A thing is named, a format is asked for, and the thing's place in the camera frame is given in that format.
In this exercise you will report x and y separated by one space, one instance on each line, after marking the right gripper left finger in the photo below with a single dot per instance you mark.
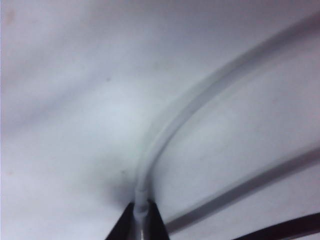
126 225

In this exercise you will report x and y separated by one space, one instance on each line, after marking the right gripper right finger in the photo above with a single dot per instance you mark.
156 222

